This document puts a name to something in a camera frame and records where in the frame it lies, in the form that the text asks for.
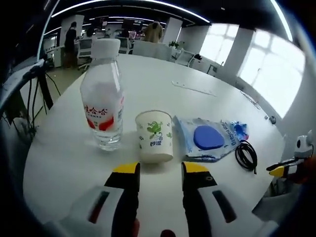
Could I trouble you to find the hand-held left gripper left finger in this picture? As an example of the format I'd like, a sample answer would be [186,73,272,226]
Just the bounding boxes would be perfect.
[46,161,141,237]

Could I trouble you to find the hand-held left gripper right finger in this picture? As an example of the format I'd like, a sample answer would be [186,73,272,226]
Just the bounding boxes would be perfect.
[181,161,279,237]

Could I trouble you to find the black cable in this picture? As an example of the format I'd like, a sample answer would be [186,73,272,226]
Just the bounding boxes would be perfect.
[234,140,258,175]

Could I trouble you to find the clear packet with blue sponge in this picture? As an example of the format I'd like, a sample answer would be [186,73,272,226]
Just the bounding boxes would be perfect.
[172,115,237,163]

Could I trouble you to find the clear plastic water bottle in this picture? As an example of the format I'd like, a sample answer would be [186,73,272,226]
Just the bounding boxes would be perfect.
[80,39,125,152]

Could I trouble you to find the white paper cup green print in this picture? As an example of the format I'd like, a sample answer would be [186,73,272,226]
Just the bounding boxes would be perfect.
[135,110,174,164]

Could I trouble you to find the person's right hand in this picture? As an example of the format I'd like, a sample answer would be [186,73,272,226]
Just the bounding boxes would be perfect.
[287,156,316,185]

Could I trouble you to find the person's left hand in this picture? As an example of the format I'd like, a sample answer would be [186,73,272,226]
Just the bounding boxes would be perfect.
[133,218,176,237]

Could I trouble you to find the person's grey trousers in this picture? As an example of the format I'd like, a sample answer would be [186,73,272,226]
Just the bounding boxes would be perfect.
[251,177,297,215]

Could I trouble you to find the bright window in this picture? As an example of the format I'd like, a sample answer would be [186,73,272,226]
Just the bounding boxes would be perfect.
[201,23,239,62]
[238,28,306,119]

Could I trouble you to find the white table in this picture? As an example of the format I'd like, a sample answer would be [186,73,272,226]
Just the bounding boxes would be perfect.
[23,53,288,237]

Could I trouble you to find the green potted plant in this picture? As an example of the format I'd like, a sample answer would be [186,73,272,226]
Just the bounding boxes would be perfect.
[168,40,186,50]

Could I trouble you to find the large white chair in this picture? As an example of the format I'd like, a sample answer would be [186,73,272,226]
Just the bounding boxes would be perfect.
[132,40,173,61]

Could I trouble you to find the white office chair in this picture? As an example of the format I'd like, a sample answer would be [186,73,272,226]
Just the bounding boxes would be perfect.
[78,39,94,59]

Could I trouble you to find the table cable cover strip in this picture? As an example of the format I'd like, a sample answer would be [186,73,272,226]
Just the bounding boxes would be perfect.
[171,80,218,97]

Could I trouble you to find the white frame chair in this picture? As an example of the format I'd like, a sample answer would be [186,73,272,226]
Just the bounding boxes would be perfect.
[177,51,198,67]

